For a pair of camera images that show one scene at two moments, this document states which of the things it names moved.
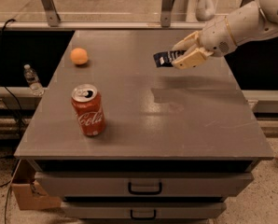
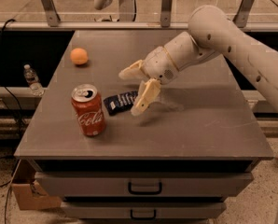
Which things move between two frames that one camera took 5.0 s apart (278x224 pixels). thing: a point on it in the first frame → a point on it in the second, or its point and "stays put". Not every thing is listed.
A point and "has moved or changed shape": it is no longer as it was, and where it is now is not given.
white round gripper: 216,36 → 159,65
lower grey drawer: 145,210 stays put
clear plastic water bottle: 33,80 stays put
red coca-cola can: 88,106 stays put
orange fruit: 78,56 stays put
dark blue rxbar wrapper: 165,59 has moved or changed shape
